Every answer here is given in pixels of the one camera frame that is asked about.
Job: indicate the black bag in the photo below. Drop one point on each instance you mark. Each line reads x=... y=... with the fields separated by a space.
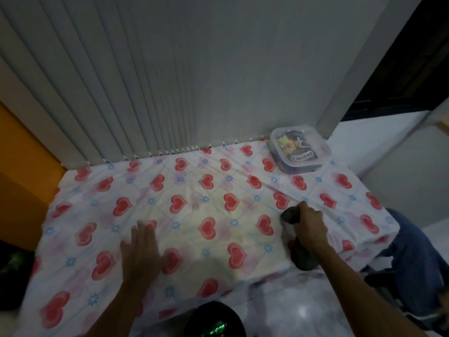
x=14 y=273

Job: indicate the person's right hand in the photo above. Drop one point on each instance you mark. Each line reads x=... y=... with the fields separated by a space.
x=312 y=228

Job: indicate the dark packet with yellow print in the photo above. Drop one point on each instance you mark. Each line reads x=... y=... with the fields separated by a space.
x=296 y=147

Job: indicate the clear plastic lidded container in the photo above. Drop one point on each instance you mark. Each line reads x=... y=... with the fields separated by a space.
x=322 y=150

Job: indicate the dark grey handheld device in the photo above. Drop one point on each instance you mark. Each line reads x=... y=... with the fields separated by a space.
x=304 y=257

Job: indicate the person's right fingers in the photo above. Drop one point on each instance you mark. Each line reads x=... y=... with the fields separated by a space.
x=302 y=217

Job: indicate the person's left fingers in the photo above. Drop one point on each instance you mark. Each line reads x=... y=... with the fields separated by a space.
x=142 y=236

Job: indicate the dark window frame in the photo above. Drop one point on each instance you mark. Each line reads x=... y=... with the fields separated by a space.
x=403 y=63

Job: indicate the person's left forearm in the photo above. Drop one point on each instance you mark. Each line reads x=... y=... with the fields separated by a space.
x=122 y=312

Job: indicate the person's left hand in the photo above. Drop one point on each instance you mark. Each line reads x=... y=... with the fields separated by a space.
x=142 y=256

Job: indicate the grey-white vertical blinds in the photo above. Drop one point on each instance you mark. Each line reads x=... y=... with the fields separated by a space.
x=158 y=73

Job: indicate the white heart-print cloth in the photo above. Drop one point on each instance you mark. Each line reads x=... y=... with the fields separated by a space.
x=217 y=193

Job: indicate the black round device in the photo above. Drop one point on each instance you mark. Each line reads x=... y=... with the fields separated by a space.
x=214 y=321

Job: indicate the blue denim jeans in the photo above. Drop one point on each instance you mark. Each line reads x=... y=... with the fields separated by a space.
x=417 y=263

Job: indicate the person's right forearm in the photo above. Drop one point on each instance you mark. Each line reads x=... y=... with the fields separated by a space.
x=357 y=294

